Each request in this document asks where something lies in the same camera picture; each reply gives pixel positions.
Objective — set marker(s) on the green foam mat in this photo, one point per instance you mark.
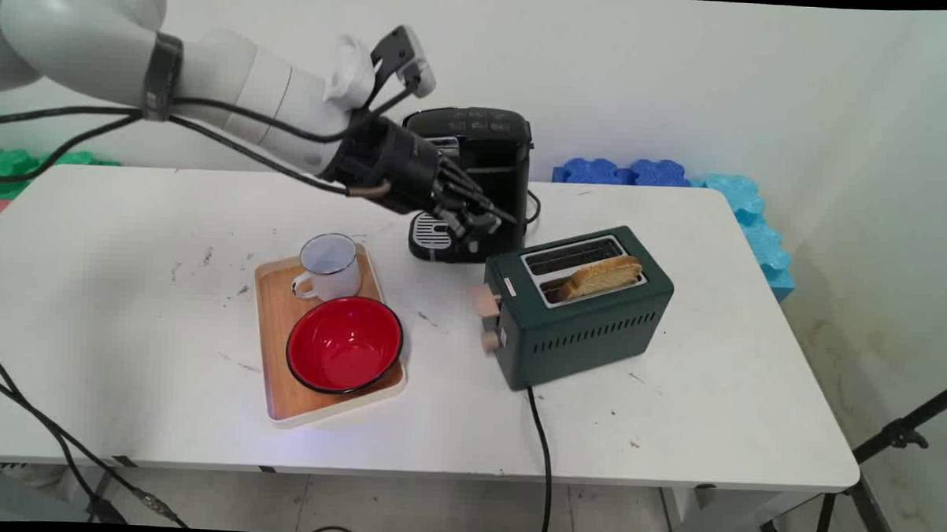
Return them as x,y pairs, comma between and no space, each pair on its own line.
20,167

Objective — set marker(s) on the light blue foam mat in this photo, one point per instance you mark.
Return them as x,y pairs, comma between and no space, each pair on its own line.
758,229

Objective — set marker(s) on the toast bread slice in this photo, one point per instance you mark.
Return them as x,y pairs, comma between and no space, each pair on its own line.
601,277

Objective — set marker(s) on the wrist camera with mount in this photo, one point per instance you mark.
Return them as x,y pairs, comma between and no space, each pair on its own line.
406,59

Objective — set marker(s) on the black tripod stand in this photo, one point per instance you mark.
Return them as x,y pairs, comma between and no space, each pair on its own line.
868,469

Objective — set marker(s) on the white enamel mug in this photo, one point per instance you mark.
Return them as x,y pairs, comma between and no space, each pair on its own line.
330,267

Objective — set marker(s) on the black coffee machine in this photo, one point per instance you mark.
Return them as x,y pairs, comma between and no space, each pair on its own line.
476,179

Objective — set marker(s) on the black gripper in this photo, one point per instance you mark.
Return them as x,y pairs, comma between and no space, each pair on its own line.
389,165

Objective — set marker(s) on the red enamel bowl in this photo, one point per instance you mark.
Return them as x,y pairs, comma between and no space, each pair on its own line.
345,344

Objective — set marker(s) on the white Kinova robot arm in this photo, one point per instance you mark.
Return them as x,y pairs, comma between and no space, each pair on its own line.
95,48

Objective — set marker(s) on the wooden serving tray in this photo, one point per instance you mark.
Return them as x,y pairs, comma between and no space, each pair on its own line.
282,346

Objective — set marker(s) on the dark green toaster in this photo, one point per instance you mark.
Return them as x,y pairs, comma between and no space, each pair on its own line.
578,317

